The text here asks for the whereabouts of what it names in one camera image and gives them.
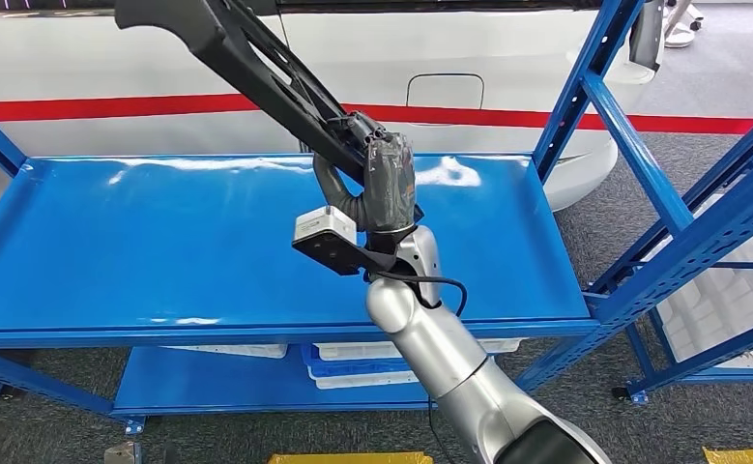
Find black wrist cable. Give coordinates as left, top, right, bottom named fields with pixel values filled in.
left=369, top=269, right=469, bottom=320

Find blue metal shelf rack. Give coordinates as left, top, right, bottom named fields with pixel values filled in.
left=590, top=96, right=753, bottom=406
left=0, top=0, right=753, bottom=437

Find white car with red stripe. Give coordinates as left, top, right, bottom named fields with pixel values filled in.
left=0, top=0, right=665, bottom=216

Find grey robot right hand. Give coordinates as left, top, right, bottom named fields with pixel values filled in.
left=312, top=111, right=419, bottom=234

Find white wheeled base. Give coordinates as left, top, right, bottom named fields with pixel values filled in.
left=662, top=0, right=705, bottom=50

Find stacked white plastic crates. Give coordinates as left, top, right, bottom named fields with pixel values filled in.
left=648, top=191, right=753, bottom=371

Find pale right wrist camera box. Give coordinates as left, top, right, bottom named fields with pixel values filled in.
left=292, top=206, right=360, bottom=249

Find black plastic car part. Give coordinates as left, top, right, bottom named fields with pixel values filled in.
left=114, top=0, right=426, bottom=224

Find white plastic crate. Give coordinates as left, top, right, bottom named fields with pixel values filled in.
left=310, top=369, right=420, bottom=392
left=314, top=337, right=526, bottom=362
left=162, top=344, right=290, bottom=361

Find blue plastic crate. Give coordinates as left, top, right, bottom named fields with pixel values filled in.
left=300, top=344, right=416, bottom=380

